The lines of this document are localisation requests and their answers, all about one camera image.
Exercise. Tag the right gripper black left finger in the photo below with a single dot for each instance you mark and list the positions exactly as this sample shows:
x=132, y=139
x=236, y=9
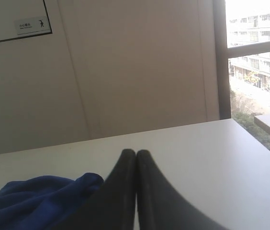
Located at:
x=112, y=207

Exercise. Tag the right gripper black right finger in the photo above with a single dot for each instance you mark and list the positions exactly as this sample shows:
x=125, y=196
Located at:
x=160, y=206

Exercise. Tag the blue microfibre towel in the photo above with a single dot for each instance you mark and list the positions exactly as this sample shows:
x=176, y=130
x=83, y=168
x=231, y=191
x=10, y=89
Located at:
x=42, y=202

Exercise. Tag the white wall warning sign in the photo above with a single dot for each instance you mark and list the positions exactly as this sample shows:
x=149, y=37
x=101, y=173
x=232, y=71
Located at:
x=32, y=26

